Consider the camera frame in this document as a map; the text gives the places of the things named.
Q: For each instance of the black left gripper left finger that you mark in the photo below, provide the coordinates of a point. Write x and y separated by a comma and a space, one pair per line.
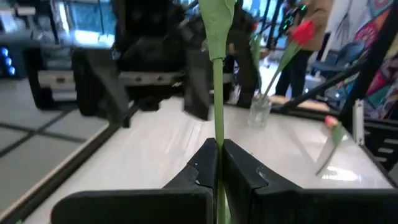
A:
174, 205

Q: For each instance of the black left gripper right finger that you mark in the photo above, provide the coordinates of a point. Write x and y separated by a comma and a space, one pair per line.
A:
280, 205

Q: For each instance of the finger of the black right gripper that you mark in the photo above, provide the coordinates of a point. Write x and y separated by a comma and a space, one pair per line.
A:
197, 84
99, 90

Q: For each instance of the clear glass vase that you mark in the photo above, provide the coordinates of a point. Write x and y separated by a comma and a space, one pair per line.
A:
259, 112

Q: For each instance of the black computer blue lights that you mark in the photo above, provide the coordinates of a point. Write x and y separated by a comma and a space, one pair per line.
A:
9, 62

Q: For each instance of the pink tulip bottom right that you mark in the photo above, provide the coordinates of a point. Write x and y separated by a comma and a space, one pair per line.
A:
331, 121

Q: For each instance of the person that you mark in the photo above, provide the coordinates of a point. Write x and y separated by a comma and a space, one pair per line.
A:
320, 18

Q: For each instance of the blue chair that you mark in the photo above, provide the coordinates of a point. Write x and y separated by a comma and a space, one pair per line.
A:
342, 57

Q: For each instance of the colourful patterned screen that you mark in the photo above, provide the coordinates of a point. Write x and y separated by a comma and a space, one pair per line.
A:
384, 90

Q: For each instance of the silver corner bracket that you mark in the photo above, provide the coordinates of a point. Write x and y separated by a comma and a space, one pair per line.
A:
358, 121

